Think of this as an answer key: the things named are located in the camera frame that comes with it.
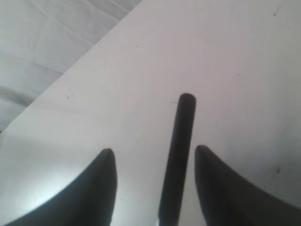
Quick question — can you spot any black paintbrush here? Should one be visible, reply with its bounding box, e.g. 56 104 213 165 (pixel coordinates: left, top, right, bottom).
157 93 196 226

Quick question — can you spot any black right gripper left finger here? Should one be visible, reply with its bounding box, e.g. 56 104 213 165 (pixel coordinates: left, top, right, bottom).
9 148 117 226

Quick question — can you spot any white backdrop cloth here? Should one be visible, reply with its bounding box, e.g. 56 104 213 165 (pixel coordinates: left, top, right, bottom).
0 0 138 129

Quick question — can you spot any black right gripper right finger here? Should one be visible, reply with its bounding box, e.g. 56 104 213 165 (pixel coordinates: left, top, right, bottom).
195 145 301 226

